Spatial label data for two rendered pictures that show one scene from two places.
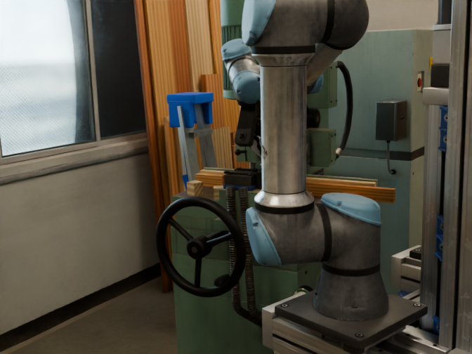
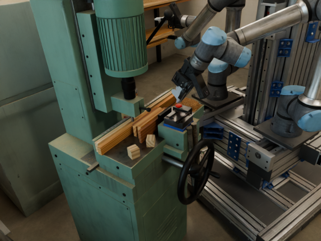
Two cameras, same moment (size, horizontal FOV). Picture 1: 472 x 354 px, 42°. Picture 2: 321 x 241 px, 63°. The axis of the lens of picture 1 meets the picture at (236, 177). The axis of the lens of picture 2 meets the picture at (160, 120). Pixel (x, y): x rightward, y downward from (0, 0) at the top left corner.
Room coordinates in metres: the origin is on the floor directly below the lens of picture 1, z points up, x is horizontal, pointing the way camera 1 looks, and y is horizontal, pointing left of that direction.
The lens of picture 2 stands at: (1.64, 0.94, 1.58)
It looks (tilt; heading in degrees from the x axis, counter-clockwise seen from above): 32 degrees down; 278
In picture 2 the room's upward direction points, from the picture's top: 3 degrees counter-clockwise
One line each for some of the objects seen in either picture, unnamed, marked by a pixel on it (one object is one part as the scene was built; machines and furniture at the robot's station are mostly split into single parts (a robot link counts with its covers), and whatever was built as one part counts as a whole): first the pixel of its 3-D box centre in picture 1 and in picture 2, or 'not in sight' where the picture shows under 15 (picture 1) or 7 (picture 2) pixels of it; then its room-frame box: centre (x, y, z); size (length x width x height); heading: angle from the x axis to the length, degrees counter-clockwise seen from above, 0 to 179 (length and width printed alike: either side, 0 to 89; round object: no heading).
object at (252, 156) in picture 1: (256, 150); (128, 105); (1.93, -0.07, 1.03); 0.14 x 0.07 x 0.09; 151
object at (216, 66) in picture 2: not in sight; (218, 70); (1.50, -0.61, 0.98); 0.13 x 0.12 x 0.14; 55
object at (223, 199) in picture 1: (251, 201); (178, 130); (1.70, -0.04, 0.92); 0.15 x 0.13 x 0.09; 61
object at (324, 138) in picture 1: (320, 147); not in sight; (2.00, -0.28, 1.02); 0.09 x 0.07 x 0.12; 61
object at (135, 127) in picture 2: not in sight; (148, 121); (1.85, -0.09, 0.93); 0.20 x 0.02 x 0.06; 61
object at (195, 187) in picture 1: (194, 188); (133, 151); (1.88, 0.13, 0.92); 0.04 x 0.04 x 0.04; 40
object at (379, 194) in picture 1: (287, 187); (149, 115); (1.86, -0.16, 0.92); 0.67 x 0.02 x 0.04; 61
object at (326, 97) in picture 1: (322, 84); not in sight; (2.03, -0.29, 1.23); 0.09 x 0.08 x 0.15; 151
